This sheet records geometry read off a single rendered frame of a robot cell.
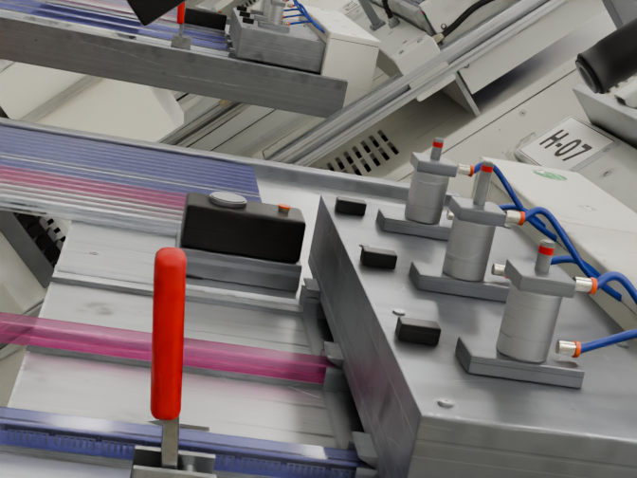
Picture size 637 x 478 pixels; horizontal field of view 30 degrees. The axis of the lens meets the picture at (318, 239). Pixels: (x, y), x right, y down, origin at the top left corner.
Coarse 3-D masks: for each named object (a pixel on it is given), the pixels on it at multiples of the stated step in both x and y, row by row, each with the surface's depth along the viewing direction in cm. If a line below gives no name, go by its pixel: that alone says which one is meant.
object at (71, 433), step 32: (0, 416) 48; (32, 416) 49; (64, 416) 49; (64, 448) 48; (96, 448) 48; (128, 448) 49; (160, 448) 49; (192, 448) 49; (224, 448) 49; (256, 448) 50; (288, 448) 50; (320, 448) 51
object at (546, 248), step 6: (546, 240) 49; (540, 246) 49; (546, 246) 49; (552, 246) 49; (540, 252) 49; (546, 252) 49; (552, 252) 49; (540, 258) 49; (546, 258) 49; (540, 264) 49; (546, 264) 49; (540, 270) 49; (546, 270) 49
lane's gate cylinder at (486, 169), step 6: (486, 162) 59; (492, 162) 59; (486, 168) 59; (492, 168) 59; (480, 174) 59; (486, 174) 59; (480, 180) 59; (486, 180) 59; (480, 186) 59; (486, 186) 59; (480, 192) 59; (486, 192) 59; (474, 198) 60; (480, 198) 59; (474, 204) 60; (480, 204) 59
